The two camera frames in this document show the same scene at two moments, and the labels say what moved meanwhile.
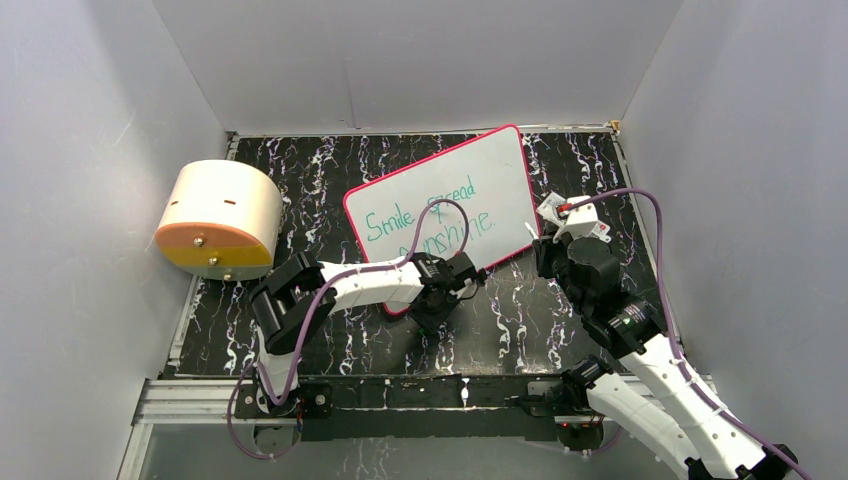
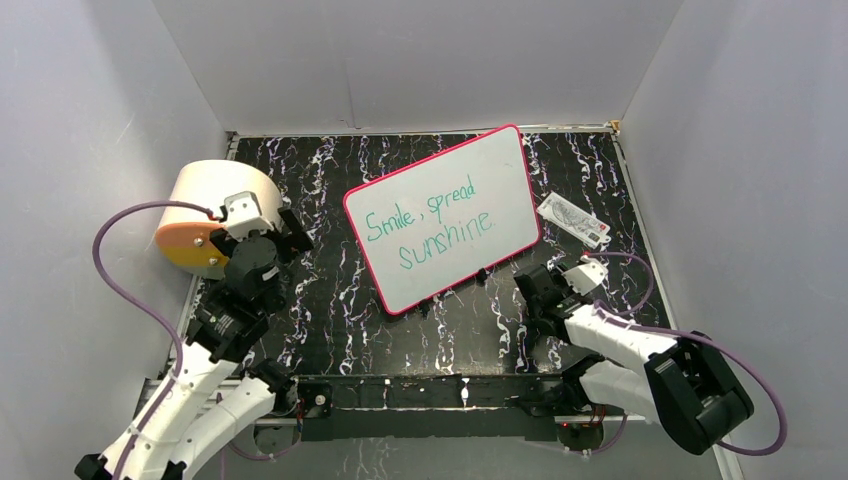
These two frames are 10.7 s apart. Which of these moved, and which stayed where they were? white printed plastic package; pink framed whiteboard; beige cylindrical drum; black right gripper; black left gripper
Moved: black left gripper; black right gripper
Stayed: beige cylindrical drum; pink framed whiteboard; white printed plastic package
